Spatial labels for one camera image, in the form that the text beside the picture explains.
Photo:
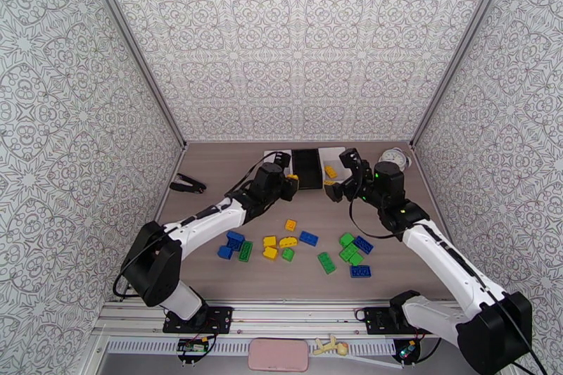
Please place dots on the small blue lego brick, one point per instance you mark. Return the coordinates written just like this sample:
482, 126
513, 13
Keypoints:
225, 253

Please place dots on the black plastic bin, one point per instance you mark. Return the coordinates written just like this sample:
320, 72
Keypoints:
307, 169

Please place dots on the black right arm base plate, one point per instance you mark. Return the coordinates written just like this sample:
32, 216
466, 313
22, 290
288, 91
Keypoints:
378, 321

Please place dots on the pink rectangular pad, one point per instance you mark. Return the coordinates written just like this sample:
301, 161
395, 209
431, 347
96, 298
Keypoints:
278, 355

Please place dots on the small yellow lego brick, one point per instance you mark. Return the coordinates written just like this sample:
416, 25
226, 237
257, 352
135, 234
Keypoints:
290, 225

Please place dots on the aluminium mounting rail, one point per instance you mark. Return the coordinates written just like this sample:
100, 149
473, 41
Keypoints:
299, 314

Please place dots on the small green lego brick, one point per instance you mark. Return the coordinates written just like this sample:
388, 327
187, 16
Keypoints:
288, 254

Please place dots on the small wooden toy figure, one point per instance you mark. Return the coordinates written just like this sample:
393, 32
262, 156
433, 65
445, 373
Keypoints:
330, 345

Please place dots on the aluminium frame post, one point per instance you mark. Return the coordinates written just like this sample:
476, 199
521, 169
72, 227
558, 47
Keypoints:
461, 46
133, 46

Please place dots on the long blue lego brick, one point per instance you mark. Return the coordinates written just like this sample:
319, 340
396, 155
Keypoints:
360, 271

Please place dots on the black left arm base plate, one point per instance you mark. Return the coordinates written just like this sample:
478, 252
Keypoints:
222, 319

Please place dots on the white round alarm clock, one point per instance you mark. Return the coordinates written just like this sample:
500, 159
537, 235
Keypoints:
393, 156

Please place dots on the white plastic bin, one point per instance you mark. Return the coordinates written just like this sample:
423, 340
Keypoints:
270, 154
329, 156

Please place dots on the small green circuit board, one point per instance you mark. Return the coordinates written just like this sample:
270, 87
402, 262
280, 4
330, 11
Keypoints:
407, 350
192, 346

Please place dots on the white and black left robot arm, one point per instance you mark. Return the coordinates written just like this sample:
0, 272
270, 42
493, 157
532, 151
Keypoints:
206, 224

